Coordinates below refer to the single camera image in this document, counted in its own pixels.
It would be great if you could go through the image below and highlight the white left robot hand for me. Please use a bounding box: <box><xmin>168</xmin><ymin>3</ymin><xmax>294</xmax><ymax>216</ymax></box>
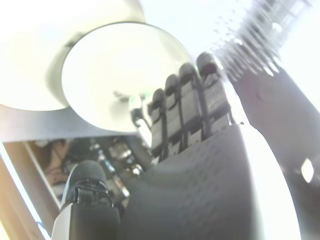
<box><xmin>51</xmin><ymin>51</ymin><xmax>301</xmax><ymax>240</ymax></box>

